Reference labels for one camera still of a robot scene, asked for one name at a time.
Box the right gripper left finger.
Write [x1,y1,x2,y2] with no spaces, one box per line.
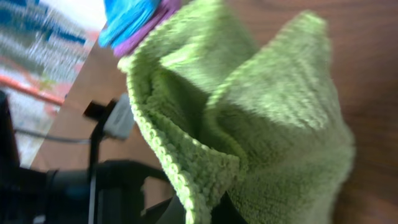
[141,195,185,224]

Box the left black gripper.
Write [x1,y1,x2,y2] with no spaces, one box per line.
[0,160,172,224]

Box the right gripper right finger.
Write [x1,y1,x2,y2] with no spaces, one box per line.
[211,192,248,224]

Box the light green microfiber cloth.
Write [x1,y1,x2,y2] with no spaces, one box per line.
[118,1,354,223]

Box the folded blue cloth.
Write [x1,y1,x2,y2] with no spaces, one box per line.
[98,0,161,48]

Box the folded pink cloth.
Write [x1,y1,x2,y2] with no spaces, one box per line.
[113,0,184,58]

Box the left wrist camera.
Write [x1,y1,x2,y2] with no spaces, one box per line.
[83,93,135,140]

